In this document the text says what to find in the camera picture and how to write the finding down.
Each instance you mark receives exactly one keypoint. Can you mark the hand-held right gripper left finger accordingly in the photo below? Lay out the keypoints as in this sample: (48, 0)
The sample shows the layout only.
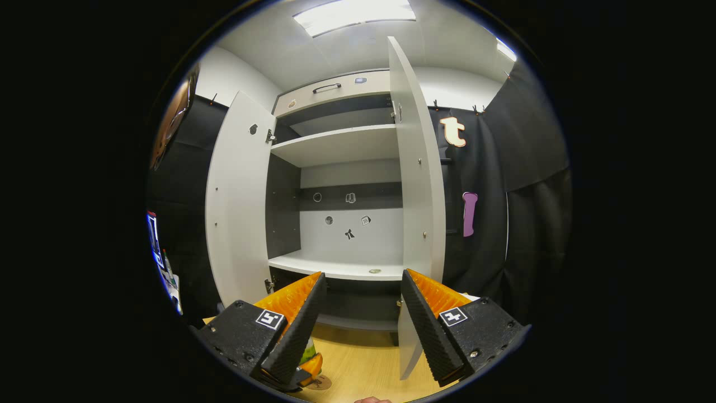
(296, 341)

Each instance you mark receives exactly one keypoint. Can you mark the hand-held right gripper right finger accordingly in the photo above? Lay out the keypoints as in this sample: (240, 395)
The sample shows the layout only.
(428, 330)

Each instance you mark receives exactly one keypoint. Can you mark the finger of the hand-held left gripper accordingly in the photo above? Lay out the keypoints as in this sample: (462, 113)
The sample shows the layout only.
(312, 369)

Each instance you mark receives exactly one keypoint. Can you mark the round wooden coaster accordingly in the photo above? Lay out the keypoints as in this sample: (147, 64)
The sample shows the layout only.
(323, 383)

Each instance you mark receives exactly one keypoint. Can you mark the grey cabinet door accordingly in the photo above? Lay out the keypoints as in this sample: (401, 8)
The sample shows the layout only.
(417, 168)
(238, 212)

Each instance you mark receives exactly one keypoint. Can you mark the black backdrop cloth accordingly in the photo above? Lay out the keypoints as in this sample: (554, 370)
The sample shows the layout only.
(503, 235)

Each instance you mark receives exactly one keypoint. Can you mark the computer monitor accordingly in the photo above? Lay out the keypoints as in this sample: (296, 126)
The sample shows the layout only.
(154, 238)

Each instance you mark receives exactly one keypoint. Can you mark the brown curved object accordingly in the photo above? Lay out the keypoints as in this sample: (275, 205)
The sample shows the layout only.
(173, 117)

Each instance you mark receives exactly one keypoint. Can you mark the small ceiling light panel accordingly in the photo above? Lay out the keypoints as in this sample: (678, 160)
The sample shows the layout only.
(506, 50)

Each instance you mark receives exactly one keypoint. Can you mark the large ceiling light panel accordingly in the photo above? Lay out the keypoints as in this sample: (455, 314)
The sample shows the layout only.
(355, 14)

